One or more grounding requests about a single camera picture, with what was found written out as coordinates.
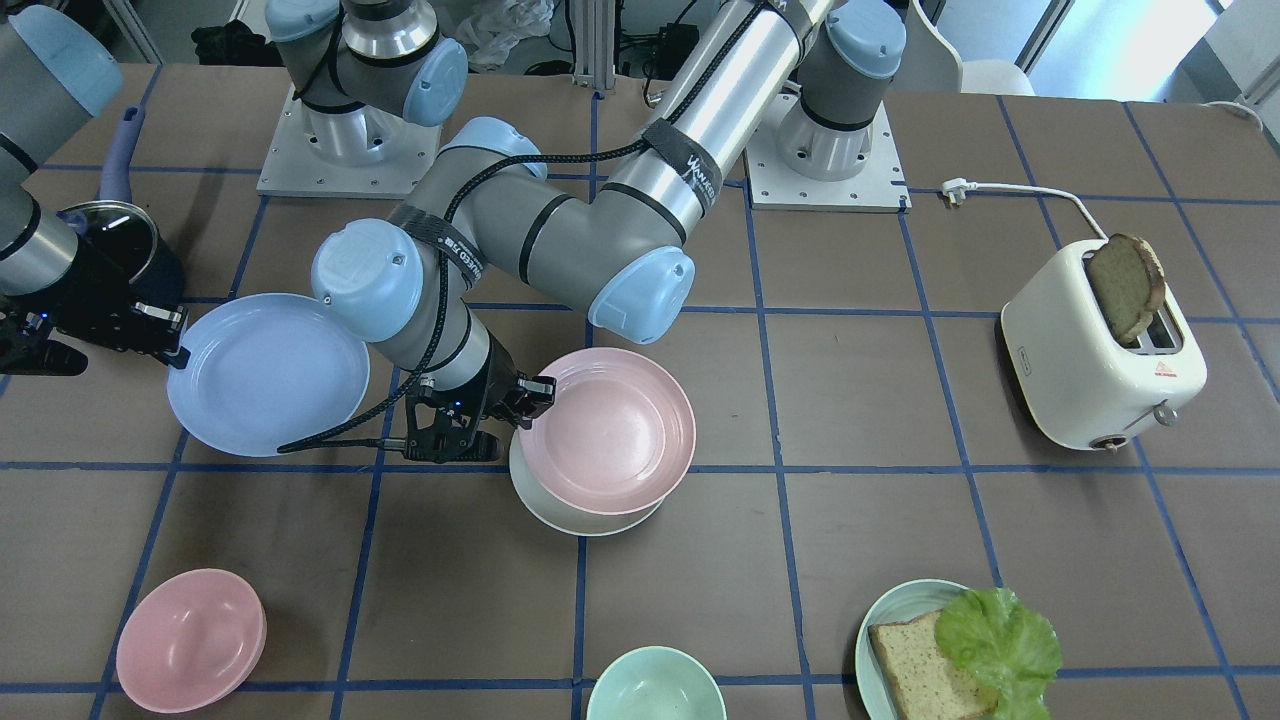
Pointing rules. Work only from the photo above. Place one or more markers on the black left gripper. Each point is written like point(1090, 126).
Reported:
point(499, 375)

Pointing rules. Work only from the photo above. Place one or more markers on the green bowl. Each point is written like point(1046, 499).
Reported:
point(656, 682)

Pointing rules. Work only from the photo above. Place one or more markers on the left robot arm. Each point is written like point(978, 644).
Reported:
point(603, 233)

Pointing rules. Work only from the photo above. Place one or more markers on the cream plate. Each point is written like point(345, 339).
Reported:
point(557, 513)

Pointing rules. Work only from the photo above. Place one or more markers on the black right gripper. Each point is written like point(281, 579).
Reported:
point(88, 290)

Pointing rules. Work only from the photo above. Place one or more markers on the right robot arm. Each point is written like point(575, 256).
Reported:
point(56, 77)

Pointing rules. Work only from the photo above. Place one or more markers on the bread slice in toaster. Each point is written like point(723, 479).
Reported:
point(1128, 282)

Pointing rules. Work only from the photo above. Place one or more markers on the pink plate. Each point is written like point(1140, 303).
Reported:
point(619, 436)

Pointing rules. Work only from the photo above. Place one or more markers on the green lettuce leaf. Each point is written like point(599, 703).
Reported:
point(1007, 647)

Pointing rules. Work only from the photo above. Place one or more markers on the green plate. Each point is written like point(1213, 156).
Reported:
point(902, 603)

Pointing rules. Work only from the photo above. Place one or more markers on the pink bowl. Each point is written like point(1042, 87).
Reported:
point(191, 641)

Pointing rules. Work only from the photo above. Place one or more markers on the white toaster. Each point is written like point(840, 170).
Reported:
point(1082, 388)

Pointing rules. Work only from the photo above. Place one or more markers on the blue plate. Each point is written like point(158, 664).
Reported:
point(264, 371)

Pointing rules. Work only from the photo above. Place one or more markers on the dark blue pot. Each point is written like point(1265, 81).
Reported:
point(123, 230)

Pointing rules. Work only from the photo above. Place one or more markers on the aluminium frame post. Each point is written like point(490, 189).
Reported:
point(594, 43)

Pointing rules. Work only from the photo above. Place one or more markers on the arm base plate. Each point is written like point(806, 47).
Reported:
point(363, 154)
point(794, 164)

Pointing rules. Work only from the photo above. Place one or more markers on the bread slice on plate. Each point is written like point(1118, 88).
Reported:
point(924, 683)

